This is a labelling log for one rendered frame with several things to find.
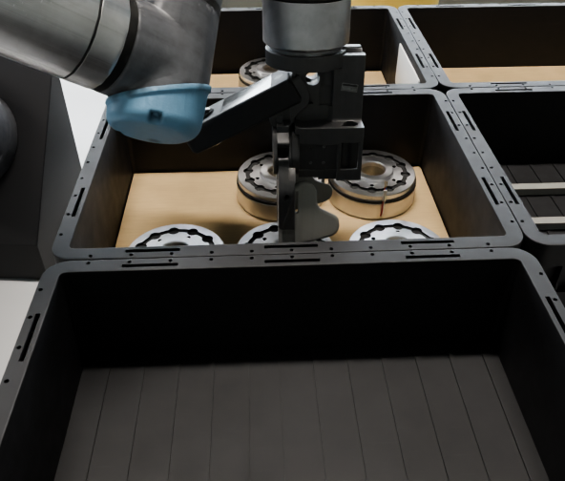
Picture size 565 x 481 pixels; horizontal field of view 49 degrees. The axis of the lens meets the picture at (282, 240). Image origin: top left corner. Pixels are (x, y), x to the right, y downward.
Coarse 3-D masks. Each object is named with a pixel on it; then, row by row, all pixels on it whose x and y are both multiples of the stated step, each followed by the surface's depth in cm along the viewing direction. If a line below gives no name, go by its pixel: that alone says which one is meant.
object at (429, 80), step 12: (228, 12) 96; (240, 12) 96; (252, 12) 96; (396, 12) 95; (396, 24) 91; (408, 36) 87; (408, 48) 84; (420, 60) 81; (420, 72) 79; (372, 84) 75; (384, 84) 75; (396, 84) 75; (408, 84) 75; (420, 84) 75; (432, 84) 75
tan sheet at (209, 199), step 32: (160, 192) 75; (192, 192) 75; (224, 192) 75; (416, 192) 75; (128, 224) 70; (160, 224) 70; (192, 224) 70; (224, 224) 70; (256, 224) 70; (352, 224) 70
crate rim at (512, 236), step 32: (224, 96) 73; (384, 96) 73; (416, 96) 74; (448, 128) 68; (96, 160) 62; (480, 160) 62; (64, 224) 54; (512, 224) 54; (64, 256) 50; (96, 256) 50; (128, 256) 50; (160, 256) 50; (192, 256) 50
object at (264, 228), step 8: (264, 224) 65; (272, 224) 65; (248, 232) 64; (256, 232) 64; (264, 232) 64; (272, 232) 64; (240, 240) 63; (248, 240) 63; (256, 240) 63; (320, 240) 63; (328, 240) 63
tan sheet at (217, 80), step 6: (366, 72) 102; (372, 72) 102; (378, 72) 102; (216, 78) 100; (222, 78) 100; (228, 78) 100; (234, 78) 100; (366, 78) 100; (372, 78) 100; (378, 78) 100; (384, 78) 100; (210, 84) 98; (216, 84) 98; (222, 84) 98; (228, 84) 98; (234, 84) 98; (366, 84) 98
